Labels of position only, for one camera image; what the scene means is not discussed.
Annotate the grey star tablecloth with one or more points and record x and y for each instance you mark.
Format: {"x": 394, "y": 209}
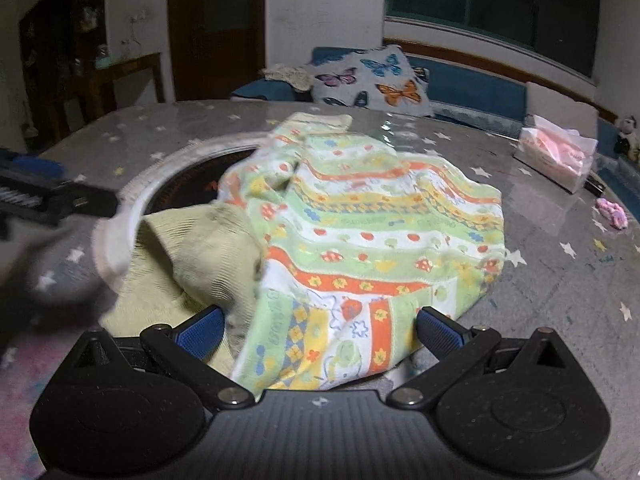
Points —
{"x": 574, "y": 273}

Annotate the blue sofa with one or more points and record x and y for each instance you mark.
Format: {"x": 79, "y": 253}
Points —
{"x": 497, "y": 104}

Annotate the pink tissue pack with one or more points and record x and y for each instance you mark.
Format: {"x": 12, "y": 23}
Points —
{"x": 562, "y": 155}

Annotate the panda plush toy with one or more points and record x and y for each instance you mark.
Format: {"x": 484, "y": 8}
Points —
{"x": 627, "y": 141}

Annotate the butterfly print cushion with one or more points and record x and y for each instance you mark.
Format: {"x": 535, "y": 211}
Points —
{"x": 375, "y": 79}

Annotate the colourful patterned children's shirt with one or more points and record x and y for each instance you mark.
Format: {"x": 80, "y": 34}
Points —
{"x": 320, "y": 248}

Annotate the white lace cloth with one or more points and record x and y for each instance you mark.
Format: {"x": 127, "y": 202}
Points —
{"x": 296, "y": 76}

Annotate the beige cushion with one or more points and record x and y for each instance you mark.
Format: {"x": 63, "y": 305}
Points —
{"x": 560, "y": 110}

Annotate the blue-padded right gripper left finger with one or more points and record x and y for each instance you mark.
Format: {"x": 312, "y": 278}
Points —
{"x": 182, "y": 353}

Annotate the dark wooden door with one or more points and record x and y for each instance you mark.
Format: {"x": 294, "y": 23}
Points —
{"x": 216, "y": 46}

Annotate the dark wooden side table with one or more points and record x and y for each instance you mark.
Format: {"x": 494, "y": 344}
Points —
{"x": 98, "y": 78}

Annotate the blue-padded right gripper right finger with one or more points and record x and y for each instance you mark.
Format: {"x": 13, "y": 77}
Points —
{"x": 459, "y": 351}

